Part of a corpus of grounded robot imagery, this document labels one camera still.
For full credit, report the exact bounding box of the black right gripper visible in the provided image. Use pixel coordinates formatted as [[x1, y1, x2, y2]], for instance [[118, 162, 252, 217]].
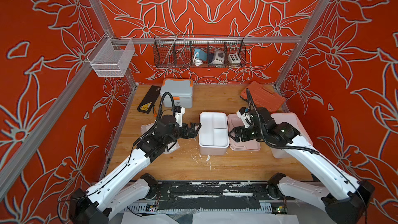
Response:
[[225, 125, 266, 142]]

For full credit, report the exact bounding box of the pink medicine chest box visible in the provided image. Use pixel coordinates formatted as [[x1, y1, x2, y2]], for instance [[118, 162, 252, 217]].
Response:
[[199, 112, 261, 156]]

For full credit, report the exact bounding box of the grey orange medicine chest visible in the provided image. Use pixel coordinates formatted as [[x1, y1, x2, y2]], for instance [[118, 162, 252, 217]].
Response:
[[160, 78, 194, 108]]

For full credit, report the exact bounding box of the gauze packet clear wrapper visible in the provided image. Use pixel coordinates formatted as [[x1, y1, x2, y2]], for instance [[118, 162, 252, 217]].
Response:
[[141, 123, 156, 138]]

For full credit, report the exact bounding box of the white pink first aid kit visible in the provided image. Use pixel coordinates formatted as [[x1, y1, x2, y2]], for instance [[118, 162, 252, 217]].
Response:
[[271, 113, 313, 159]]

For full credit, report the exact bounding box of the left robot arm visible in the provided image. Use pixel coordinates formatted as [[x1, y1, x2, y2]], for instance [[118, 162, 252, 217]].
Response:
[[68, 115, 202, 224]]

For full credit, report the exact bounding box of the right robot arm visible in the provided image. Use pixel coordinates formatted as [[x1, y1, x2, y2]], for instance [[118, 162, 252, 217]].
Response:
[[229, 107, 375, 224]]

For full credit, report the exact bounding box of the red plastic tool case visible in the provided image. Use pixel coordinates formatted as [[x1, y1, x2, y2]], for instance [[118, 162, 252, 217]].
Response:
[[240, 82, 285, 113]]

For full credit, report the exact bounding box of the black warning label case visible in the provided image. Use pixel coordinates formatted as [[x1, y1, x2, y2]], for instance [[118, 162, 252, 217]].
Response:
[[137, 86, 161, 114]]

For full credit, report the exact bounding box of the blue item in basket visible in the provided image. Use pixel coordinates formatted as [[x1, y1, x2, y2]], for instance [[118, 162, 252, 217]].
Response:
[[193, 48, 207, 62]]

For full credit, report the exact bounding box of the white device with dials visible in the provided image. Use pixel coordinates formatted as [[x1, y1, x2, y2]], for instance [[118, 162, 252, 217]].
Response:
[[210, 49, 225, 65]]

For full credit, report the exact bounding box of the white button box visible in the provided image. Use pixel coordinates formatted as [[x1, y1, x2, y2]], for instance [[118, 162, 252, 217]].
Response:
[[228, 53, 241, 67]]

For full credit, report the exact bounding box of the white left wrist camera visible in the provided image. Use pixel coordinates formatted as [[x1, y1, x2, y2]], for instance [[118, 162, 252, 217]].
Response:
[[174, 106, 185, 127]]

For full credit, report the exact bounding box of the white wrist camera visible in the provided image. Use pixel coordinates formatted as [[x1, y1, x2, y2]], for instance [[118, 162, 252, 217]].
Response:
[[174, 106, 185, 127], [236, 107, 254, 128]]

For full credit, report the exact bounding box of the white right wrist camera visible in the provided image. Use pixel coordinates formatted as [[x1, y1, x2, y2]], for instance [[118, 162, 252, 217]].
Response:
[[236, 107, 254, 128]]

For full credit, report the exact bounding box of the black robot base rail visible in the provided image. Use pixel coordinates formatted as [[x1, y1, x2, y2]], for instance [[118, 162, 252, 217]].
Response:
[[146, 180, 282, 200]]

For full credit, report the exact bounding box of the black wire wall basket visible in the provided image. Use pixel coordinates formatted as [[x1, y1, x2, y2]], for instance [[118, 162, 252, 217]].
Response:
[[153, 34, 247, 68]]

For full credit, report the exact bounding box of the white wire mesh basket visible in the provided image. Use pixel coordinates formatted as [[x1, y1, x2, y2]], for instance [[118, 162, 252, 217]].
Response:
[[88, 38, 135, 77]]

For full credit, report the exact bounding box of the aluminium frame post right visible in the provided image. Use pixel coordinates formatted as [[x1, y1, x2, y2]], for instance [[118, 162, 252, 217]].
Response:
[[275, 0, 346, 88]]

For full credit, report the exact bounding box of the aluminium frame post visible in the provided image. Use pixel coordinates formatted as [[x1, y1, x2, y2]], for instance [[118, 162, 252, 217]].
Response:
[[275, 0, 346, 88], [76, 0, 139, 88]]

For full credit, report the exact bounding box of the aluminium horizontal back rail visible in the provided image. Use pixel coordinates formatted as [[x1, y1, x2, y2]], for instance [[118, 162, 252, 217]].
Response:
[[110, 36, 301, 46]]

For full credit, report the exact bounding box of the aluminium frame post left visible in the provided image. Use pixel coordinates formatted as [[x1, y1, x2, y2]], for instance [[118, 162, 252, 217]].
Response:
[[76, 0, 139, 88]]

